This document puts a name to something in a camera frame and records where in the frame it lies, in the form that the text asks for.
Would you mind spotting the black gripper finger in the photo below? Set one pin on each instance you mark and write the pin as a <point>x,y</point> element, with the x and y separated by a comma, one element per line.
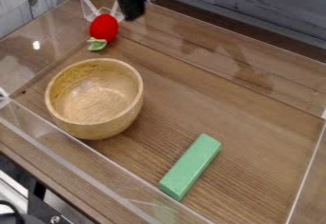
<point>132,8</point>

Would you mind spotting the green rectangular block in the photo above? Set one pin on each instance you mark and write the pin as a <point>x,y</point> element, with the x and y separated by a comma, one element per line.
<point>185,171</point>

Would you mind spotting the black metal table frame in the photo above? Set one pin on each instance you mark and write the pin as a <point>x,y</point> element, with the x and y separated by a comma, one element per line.
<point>49,208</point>

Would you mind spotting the clear acrylic wall enclosure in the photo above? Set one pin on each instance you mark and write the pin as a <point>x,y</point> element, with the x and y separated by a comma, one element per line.
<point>213,82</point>

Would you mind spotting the clear acrylic corner bracket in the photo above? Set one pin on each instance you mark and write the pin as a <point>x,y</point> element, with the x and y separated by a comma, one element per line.
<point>91,12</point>

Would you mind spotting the wooden bowl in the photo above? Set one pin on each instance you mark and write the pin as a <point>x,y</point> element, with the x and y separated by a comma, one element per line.
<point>93,97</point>

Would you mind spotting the red plush strawberry toy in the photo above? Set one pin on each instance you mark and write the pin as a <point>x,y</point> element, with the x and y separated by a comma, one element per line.
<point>103,32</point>

